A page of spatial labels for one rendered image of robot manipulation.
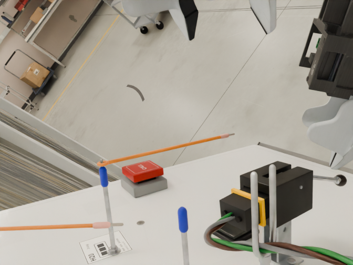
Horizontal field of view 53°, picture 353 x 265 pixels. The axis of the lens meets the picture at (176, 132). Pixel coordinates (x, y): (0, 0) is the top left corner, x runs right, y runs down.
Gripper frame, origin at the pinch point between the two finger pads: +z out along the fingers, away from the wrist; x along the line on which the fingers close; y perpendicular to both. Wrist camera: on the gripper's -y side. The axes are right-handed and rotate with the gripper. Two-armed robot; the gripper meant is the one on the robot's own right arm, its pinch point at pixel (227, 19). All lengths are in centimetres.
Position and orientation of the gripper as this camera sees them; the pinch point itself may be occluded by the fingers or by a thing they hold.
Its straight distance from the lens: 28.4
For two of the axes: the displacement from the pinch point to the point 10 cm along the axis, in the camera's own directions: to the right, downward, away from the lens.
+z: 4.1, 7.9, 4.5
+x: 5.8, 1.6, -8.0
